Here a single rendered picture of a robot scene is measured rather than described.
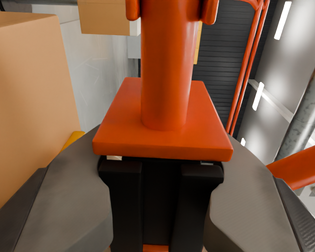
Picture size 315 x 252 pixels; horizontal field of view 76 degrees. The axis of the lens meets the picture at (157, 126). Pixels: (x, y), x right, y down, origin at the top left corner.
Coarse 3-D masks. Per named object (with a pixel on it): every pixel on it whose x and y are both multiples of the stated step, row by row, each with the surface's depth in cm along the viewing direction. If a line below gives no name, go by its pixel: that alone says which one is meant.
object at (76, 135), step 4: (76, 132) 30; (80, 132) 30; (84, 132) 30; (72, 136) 29; (76, 136) 29; (80, 136) 29; (68, 140) 28; (72, 140) 28; (64, 144) 27; (68, 144) 27
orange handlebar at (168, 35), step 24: (144, 0) 7; (168, 0) 6; (192, 0) 7; (216, 0) 6; (144, 24) 7; (168, 24) 7; (192, 24) 7; (144, 48) 8; (168, 48) 7; (192, 48) 8; (144, 72) 8; (168, 72) 8; (144, 96) 9; (168, 96) 8; (144, 120) 9; (168, 120) 9
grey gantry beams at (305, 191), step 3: (312, 183) 255; (306, 186) 258; (309, 186) 258; (312, 186) 258; (297, 189) 271; (300, 189) 265; (303, 189) 261; (306, 189) 261; (309, 189) 260; (312, 189) 260; (294, 192) 276; (297, 192) 271; (300, 192) 265; (303, 192) 263; (306, 192) 263; (309, 192) 263; (297, 195) 270; (300, 195) 266; (303, 195) 266; (306, 195) 266
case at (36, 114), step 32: (0, 32) 16; (32, 32) 19; (0, 64) 16; (32, 64) 20; (64, 64) 26; (0, 96) 16; (32, 96) 20; (64, 96) 27; (0, 128) 16; (32, 128) 20; (64, 128) 27; (0, 160) 16; (32, 160) 21; (0, 192) 16
